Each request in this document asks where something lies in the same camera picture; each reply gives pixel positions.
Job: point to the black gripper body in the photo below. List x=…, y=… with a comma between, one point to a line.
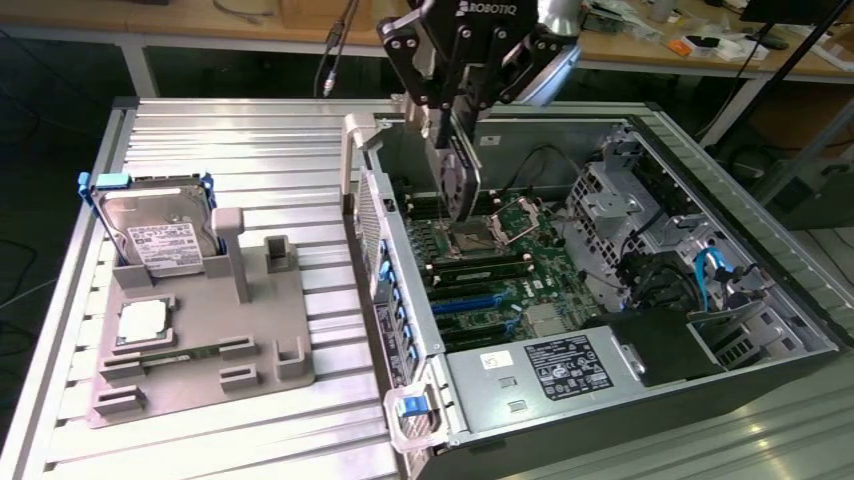
x=481, y=15

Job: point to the black graphics card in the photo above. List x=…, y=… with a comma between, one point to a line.
x=461, y=180

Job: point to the blue expansion slot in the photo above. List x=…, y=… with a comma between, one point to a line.
x=467, y=303

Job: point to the metal socket cover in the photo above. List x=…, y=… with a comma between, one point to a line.
x=524, y=220

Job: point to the wooden workbench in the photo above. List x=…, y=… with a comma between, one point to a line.
x=201, y=25

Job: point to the metal disk bay cage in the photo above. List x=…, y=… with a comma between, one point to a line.
x=608, y=210

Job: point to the CPU socket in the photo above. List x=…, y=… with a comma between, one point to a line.
x=477, y=240

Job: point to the metal slat table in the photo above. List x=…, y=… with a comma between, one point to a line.
x=201, y=150

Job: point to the black slanted pole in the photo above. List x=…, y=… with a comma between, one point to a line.
x=794, y=55

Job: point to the black monitor with stand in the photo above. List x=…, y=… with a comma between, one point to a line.
x=794, y=10

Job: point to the green motherboard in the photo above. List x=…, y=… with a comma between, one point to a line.
x=548, y=280

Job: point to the silver chipset heatsink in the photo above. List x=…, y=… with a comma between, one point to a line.
x=544, y=320

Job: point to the black plastic shroud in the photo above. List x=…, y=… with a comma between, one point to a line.
x=668, y=350

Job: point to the grey parts rack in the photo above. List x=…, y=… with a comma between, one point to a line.
x=194, y=320

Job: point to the grey power supply unit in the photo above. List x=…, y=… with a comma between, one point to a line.
x=534, y=380

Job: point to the silver CPU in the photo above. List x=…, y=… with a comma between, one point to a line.
x=142, y=322

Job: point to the green RAM stick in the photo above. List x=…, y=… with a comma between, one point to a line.
x=174, y=356

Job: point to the open black PC case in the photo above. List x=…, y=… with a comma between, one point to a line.
x=734, y=400

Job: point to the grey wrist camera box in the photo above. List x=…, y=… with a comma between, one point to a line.
x=554, y=75

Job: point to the hard disk with blue bracket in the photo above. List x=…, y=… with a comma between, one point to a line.
x=161, y=230

